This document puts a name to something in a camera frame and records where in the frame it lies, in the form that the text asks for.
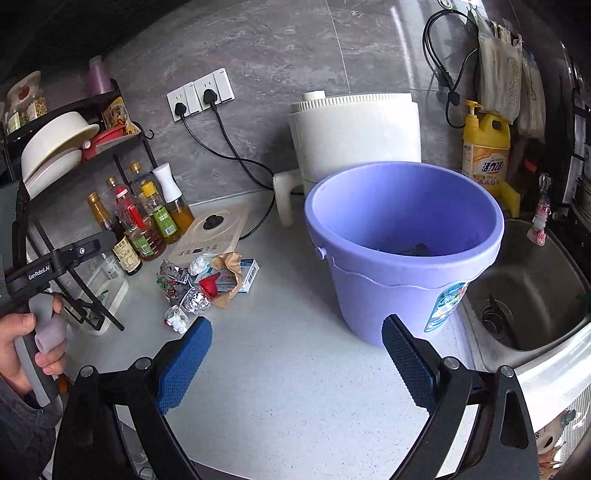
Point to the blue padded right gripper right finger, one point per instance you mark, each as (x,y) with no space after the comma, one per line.
(416,360)

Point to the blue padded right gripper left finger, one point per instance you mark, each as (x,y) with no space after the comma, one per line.
(177,363)

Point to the person's left forearm sleeve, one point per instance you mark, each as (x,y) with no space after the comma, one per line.
(28,435)

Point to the person's left hand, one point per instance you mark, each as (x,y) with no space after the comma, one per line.
(14,357)

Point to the white plastic tray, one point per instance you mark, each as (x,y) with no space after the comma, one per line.
(111,293)

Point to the small white-capped jar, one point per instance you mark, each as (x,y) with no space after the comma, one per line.
(110,267)

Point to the sink drain strainer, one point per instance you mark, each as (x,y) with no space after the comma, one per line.
(497,320)

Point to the crumpled foil wrapper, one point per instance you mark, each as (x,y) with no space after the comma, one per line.
(181,289)

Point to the dark soy sauce bottle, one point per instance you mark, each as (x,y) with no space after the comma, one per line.
(123,250)

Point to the brown paper scrap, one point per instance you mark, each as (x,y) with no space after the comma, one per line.
(230,262)

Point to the blue white medicine box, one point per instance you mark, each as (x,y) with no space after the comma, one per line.
(249,269)

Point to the white bowl on shelf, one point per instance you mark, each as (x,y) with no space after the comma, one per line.
(69,130)

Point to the purple plastic bucket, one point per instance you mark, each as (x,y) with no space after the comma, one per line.
(402,238)

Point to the stainless steel sink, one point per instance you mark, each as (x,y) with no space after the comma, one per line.
(543,288)

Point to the cream induction cooker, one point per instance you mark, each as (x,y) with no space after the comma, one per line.
(213,233)

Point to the white-top oil spray bottle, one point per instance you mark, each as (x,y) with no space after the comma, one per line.
(173,197)

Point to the spice jar on shelf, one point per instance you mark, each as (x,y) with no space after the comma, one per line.
(27,102)

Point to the faucet with pink filter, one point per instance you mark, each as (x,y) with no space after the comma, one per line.
(536,234)

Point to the pink bottle on shelf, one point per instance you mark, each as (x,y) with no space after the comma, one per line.
(99,81)

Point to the yellow dish soap bottle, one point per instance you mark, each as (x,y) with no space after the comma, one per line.
(486,147)

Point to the white air fryer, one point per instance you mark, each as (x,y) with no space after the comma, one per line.
(332,134)

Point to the red-handled cooking oil bottle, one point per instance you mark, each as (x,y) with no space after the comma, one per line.
(139,227)

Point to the white wall socket panel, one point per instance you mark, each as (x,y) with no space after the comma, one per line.
(191,95)

